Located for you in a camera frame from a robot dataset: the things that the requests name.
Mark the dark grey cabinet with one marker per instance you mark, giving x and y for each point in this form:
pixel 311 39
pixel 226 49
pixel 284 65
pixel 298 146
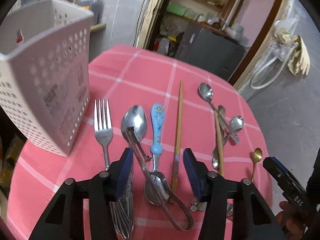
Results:
pixel 207 50

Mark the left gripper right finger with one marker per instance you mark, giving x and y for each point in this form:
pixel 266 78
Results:
pixel 252 216

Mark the white perforated utensil basket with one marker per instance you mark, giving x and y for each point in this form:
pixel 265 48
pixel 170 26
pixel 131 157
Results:
pixel 44 71

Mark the right hand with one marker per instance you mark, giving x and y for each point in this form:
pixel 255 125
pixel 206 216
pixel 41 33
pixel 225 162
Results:
pixel 295 228

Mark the large silver spoon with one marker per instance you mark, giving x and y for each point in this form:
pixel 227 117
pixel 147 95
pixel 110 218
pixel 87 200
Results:
pixel 135 117

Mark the silver fork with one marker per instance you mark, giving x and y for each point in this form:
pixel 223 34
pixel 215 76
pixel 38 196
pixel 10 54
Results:
pixel 103 127

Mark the pink checked tablecloth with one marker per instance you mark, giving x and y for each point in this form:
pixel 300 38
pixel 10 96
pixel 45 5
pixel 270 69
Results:
pixel 127 76

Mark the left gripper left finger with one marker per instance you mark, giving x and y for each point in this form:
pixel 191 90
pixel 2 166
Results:
pixel 63 217

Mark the blue ceramic handled spoon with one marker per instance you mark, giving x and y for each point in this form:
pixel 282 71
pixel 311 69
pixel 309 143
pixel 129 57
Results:
pixel 157 119

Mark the small gold spoon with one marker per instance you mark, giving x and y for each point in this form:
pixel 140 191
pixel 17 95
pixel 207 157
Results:
pixel 256 156

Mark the yellow rubber gloves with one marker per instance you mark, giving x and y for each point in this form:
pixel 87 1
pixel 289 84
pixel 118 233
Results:
pixel 299 59

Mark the metal vegetable peeler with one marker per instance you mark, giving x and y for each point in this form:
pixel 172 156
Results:
pixel 197 205

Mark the wooden chopstick with painted end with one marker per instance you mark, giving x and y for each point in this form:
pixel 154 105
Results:
pixel 177 148

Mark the green box on shelf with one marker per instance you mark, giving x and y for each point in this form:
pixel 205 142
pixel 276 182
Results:
pixel 176 9

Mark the oil jug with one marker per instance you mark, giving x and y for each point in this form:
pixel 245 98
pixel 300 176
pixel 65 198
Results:
pixel 94 6

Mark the metal tongs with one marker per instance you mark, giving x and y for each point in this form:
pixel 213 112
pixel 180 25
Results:
pixel 158 182

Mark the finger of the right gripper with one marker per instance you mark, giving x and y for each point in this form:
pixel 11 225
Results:
pixel 291 187

